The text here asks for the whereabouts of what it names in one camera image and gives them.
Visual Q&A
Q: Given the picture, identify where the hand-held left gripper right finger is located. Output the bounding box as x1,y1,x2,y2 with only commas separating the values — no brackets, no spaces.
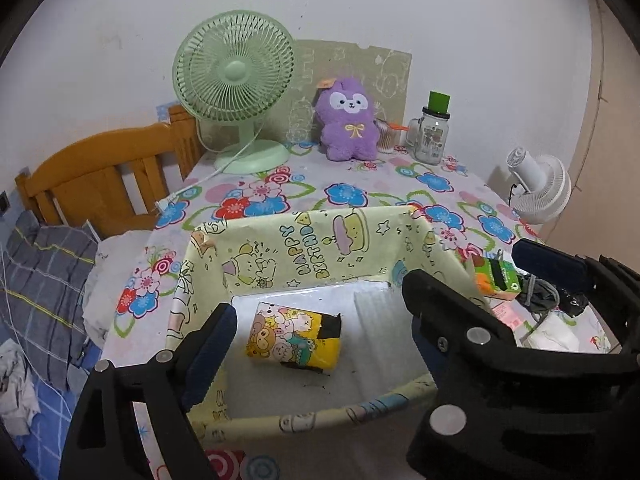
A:
402,269,640,480

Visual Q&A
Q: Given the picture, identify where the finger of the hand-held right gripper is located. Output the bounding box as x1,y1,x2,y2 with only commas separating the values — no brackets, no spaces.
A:
512,238,640,356

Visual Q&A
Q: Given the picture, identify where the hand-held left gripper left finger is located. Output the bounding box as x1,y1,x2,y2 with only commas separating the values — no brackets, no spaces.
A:
60,302,238,480

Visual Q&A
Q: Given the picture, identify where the green tissue pack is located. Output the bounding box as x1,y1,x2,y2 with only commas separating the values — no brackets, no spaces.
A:
471,255,524,302

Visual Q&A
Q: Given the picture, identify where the yellow cartoon tissue pack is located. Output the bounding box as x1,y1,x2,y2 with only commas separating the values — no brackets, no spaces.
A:
245,301,343,375

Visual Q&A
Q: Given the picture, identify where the cartoon paper covered box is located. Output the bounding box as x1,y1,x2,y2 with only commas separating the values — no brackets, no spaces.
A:
165,205,496,443

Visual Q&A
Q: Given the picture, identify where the pink white packet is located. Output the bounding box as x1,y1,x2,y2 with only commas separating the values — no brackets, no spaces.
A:
491,299,527,332

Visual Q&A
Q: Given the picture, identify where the white tissue pack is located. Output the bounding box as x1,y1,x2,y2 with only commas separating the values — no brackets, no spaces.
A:
520,310,584,352

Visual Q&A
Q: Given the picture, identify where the white desk fan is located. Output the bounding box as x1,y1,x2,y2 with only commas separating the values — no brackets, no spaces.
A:
506,146,572,225

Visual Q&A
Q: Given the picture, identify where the glass jar with green lid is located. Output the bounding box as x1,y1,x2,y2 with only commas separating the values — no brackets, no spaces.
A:
406,91,452,165

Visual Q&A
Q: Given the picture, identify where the blue checked bed sheet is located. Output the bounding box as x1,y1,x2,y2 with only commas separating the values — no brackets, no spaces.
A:
0,320,151,480

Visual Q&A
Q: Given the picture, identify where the floral tablecloth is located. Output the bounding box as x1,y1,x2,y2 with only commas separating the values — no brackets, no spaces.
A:
102,147,613,480

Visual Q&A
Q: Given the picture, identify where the white crumpled cloth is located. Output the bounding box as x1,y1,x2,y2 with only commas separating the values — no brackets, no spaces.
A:
0,339,42,437

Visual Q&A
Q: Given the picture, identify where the cotton swab container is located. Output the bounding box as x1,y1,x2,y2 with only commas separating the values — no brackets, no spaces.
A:
375,118,404,155

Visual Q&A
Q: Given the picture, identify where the wooden bed headboard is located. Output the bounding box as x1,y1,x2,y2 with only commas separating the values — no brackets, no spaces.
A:
15,105,206,239

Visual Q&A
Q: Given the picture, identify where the purple plush toy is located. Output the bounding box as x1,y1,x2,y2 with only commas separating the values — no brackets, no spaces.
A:
314,76,380,162

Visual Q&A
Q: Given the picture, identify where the cardboard sheet with drawings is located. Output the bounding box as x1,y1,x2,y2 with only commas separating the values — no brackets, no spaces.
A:
286,39,413,147

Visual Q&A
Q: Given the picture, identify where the green desk fan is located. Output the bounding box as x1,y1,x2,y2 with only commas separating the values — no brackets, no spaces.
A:
172,11,296,176

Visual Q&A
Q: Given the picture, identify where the grey cable bundle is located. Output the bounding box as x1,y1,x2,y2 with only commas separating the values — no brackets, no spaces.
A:
519,274,562,312

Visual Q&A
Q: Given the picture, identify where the white fan power cord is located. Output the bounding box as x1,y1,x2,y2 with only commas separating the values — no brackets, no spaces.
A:
156,137,261,213

